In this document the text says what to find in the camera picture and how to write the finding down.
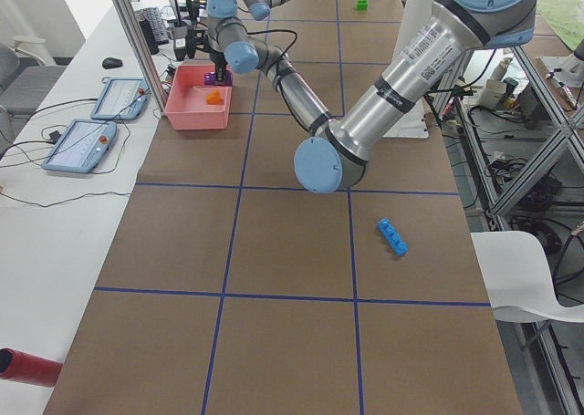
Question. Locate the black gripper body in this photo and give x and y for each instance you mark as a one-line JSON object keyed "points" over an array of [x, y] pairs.
{"points": [[218, 61]]}

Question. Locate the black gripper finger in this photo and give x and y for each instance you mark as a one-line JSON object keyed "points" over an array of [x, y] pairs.
{"points": [[220, 76]]}

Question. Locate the purple block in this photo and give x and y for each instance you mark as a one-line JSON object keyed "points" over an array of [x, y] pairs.
{"points": [[209, 79]]}

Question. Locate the orange block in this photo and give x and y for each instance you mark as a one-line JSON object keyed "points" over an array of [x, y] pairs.
{"points": [[214, 98]]}

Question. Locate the pink plastic box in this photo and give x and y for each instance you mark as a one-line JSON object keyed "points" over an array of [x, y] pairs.
{"points": [[186, 108]]}

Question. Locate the black keyboard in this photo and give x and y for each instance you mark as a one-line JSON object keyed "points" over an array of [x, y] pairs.
{"points": [[153, 28]]}

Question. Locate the black computer mouse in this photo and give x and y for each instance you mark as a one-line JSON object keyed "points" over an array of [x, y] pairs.
{"points": [[111, 62]]}

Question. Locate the upper teach pendant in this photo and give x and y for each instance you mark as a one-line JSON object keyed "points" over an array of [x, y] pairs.
{"points": [[121, 99]]}

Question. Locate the teach pendant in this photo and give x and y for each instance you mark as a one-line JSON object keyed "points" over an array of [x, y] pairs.
{"points": [[82, 146], [121, 99]]}

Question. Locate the green block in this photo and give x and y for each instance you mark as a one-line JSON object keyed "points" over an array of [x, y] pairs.
{"points": [[362, 5]]}

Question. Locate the lower teach pendant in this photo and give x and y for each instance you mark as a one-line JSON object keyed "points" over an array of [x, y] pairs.
{"points": [[82, 146]]}

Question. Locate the long blue studded block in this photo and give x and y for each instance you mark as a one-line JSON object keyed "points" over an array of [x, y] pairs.
{"points": [[392, 237]]}

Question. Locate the red cylinder bottle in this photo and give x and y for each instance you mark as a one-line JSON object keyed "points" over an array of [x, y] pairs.
{"points": [[30, 369]]}

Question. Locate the white chair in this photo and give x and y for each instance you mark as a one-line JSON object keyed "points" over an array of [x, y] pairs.
{"points": [[518, 281]]}

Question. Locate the aluminium frame post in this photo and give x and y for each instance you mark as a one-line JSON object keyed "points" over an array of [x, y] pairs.
{"points": [[141, 51]]}

